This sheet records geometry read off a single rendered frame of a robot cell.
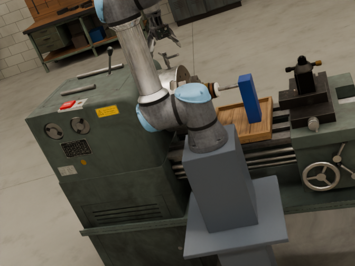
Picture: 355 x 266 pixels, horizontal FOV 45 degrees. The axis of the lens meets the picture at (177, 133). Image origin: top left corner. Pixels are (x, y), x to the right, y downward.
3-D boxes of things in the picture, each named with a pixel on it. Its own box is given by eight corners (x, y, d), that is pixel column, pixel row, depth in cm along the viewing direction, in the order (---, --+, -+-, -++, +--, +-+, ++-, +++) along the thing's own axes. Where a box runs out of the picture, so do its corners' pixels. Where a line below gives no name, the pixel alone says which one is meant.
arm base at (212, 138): (228, 148, 151) (221, 124, 146) (188, 157, 154) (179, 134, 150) (228, 127, 164) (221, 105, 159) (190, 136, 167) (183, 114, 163)
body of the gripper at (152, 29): (157, 42, 187) (148, 16, 182) (151, 40, 195) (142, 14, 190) (173, 36, 189) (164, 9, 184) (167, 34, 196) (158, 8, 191)
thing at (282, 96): (280, 111, 189) (278, 101, 186) (280, 100, 197) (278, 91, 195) (328, 102, 182) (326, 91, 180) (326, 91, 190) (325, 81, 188)
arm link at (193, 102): (217, 122, 148) (206, 88, 142) (180, 132, 151) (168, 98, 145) (216, 107, 159) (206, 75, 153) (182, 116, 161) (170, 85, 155)
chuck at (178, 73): (174, 142, 205) (152, 83, 192) (186, 113, 232) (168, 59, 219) (191, 139, 202) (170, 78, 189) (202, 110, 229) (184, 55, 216)
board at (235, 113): (208, 149, 201) (206, 142, 200) (217, 113, 231) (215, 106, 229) (271, 139, 191) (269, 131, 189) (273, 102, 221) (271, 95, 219)
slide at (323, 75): (292, 129, 181) (290, 120, 179) (290, 86, 217) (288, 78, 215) (336, 121, 175) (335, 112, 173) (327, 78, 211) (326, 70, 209)
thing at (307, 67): (294, 75, 180) (293, 68, 179) (293, 67, 187) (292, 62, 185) (314, 70, 177) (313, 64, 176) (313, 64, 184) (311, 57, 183)
